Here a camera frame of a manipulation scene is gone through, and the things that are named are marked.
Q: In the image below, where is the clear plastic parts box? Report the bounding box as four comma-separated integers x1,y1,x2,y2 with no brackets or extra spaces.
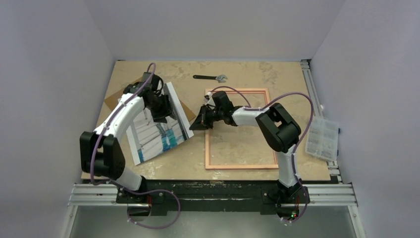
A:
305,117,340,162

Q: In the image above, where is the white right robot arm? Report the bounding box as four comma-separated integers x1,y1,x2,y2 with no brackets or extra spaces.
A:
189,91,310,202

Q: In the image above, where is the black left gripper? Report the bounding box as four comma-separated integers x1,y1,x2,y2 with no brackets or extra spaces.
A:
147,93,176,123

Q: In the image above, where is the pink picture frame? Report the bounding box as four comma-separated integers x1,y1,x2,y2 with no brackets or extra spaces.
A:
205,87,279,171

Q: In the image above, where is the glossy printed photo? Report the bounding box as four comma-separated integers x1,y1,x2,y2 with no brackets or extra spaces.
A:
126,82,195,165

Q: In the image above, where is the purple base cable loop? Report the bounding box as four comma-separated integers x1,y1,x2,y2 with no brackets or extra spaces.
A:
126,188,182,230

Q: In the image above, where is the black adjustable wrench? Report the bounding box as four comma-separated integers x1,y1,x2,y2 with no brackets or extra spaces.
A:
193,74,228,83

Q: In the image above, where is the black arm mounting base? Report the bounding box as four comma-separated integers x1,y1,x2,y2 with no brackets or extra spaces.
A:
116,179,310,220

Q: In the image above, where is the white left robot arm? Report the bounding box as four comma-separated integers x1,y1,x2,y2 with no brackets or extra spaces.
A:
79,72,175,203

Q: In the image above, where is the aluminium rail frame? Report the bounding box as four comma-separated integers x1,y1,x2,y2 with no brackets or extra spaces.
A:
61,61,366,238

